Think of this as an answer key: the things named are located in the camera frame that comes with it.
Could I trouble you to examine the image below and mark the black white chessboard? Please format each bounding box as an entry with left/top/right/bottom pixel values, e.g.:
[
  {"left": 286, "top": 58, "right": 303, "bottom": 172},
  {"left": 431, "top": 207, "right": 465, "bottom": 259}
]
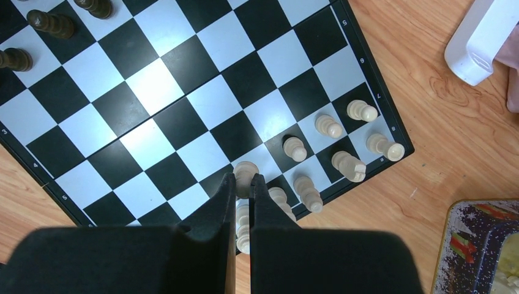
[{"left": 0, "top": 0, "right": 415, "bottom": 228}]

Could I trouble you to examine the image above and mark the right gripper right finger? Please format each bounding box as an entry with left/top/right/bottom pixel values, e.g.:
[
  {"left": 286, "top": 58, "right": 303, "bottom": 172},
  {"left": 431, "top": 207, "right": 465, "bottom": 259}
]
[{"left": 249, "top": 174, "right": 423, "bottom": 293}]

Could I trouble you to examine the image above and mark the yellow metal tray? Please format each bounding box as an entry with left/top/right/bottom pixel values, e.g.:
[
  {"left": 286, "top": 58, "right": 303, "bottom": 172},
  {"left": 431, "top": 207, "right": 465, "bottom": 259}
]
[{"left": 431, "top": 198, "right": 518, "bottom": 293}]

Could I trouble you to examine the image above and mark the dark chess piece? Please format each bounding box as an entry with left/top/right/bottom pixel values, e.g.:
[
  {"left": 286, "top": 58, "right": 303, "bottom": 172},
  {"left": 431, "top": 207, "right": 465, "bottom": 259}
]
[
  {"left": 26, "top": 9, "right": 75, "bottom": 39},
  {"left": 74, "top": 0, "right": 113, "bottom": 19},
  {"left": 1, "top": 48, "right": 33, "bottom": 72}
]

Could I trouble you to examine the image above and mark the white clothes rack stand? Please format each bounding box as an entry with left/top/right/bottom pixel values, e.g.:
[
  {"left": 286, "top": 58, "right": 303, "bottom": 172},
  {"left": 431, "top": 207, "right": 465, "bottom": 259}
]
[{"left": 444, "top": 0, "right": 518, "bottom": 86}]

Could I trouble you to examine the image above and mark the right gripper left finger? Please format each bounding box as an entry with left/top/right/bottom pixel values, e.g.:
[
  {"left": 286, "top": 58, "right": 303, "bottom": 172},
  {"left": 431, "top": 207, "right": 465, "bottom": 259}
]
[{"left": 1, "top": 173, "right": 236, "bottom": 293}]

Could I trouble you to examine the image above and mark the light wooden chess piece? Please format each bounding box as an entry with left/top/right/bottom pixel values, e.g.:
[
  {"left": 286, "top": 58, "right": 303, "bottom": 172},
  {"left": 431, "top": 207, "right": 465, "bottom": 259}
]
[
  {"left": 315, "top": 115, "right": 343, "bottom": 138},
  {"left": 346, "top": 100, "right": 378, "bottom": 123},
  {"left": 332, "top": 151, "right": 367, "bottom": 183},
  {"left": 236, "top": 199, "right": 250, "bottom": 254},
  {"left": 268, "top": 187, "right": 297, "bottom": 222},
  {"left": 293, "top": 176, "right": 323, "bottom": 213},
  {"left": 366, "top": 134, "right": 405, "bottom": 162},
  {"left": 283, "top": 137, "right": 307, "bottom": 162},
  {"left": 233, "top": 161, "right": 259, "bottom": 199}
]

